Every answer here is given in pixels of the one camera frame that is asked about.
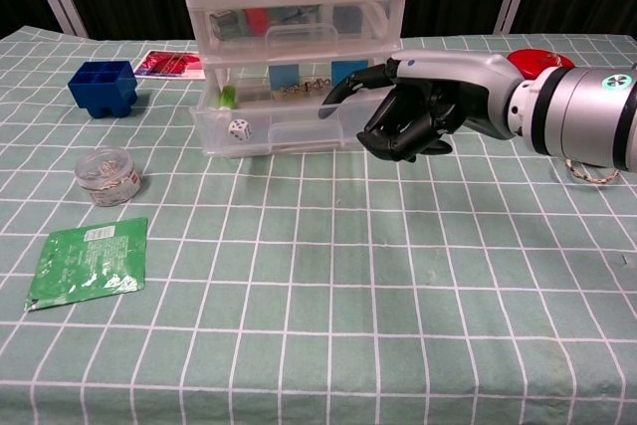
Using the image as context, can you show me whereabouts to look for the white dice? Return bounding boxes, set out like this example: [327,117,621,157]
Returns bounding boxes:
[227,118,253,143]

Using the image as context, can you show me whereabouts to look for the red block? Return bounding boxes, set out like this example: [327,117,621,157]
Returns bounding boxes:
[243,7,273,37]

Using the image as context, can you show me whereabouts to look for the clear drawer with dice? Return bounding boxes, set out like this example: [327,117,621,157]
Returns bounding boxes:
[188,64,399,160]

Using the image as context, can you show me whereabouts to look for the blue rectangular block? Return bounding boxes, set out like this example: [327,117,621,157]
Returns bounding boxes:
[330,60,370,88]

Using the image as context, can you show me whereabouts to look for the clear drawer with red item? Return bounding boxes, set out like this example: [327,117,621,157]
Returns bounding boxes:
[191,0,405,54]

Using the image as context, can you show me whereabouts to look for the red photo card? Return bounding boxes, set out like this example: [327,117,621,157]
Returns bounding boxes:
[132,50,206,82]

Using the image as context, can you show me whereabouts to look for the blue compartment box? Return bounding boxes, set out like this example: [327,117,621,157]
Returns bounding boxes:
[67,60,139,120]

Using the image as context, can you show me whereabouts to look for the clear round plastic jar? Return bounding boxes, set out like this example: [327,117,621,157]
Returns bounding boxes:
[74,146,143,208]

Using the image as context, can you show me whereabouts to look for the green foil packet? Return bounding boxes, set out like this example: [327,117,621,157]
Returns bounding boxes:
[23,216,149,313]

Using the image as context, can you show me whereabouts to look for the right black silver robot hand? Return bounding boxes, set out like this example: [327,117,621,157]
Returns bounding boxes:
[319,50,527,163]

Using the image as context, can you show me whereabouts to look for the teal flat card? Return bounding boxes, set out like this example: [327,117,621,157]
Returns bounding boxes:
[271,5,320,26]

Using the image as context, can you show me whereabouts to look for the letter bead string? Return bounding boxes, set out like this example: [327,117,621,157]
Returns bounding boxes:
[280,79,333,99]

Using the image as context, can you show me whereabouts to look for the dark green small box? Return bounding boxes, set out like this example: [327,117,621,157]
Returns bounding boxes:
[208,10,241,41]

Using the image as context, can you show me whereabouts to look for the green checked tablecloth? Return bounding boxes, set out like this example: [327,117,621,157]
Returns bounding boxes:
[0,29,637,425]

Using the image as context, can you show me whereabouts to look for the dark blue small block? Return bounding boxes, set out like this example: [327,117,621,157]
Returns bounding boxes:
[331,5,362,31]

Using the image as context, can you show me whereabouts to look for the light blue cube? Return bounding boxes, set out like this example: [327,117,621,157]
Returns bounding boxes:
[268,64,301,96]

